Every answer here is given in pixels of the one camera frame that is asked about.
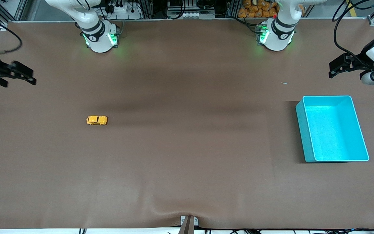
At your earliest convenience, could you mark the yellow beetle toy car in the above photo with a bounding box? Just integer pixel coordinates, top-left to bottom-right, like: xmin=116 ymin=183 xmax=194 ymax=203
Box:
xmin=86 ymin=116 xmax=108 ymax=126

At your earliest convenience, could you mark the turquoise plastic bin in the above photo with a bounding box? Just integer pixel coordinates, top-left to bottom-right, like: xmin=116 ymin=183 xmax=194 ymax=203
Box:
xmin=295 ymin=95 xmax=370 ymax=163

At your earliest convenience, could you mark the orange snack pile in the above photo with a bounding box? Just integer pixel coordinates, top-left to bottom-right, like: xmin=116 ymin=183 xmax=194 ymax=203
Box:
xmin=238 ymin=0 xmax=280 ymax=19

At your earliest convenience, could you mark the white power strip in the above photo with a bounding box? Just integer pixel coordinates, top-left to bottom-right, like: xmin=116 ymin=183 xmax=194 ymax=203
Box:
xmin=108 ymin=3 xmax=143 ymax=19

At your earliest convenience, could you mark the brown table mat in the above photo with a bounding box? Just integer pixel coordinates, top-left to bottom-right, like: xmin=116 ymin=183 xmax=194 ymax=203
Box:
xmin=0 ymin=18 xmax=374 ymax=230

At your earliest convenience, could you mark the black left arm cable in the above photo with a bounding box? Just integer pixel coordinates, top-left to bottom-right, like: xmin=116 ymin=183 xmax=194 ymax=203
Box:
xmin=332 ymin=0 xmax=374 ymax=67

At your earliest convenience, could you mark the metal table edge bracket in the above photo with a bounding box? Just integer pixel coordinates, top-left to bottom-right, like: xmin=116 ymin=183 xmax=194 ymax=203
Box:
xmin=180 ymin=215 xmax=199 ymax=234

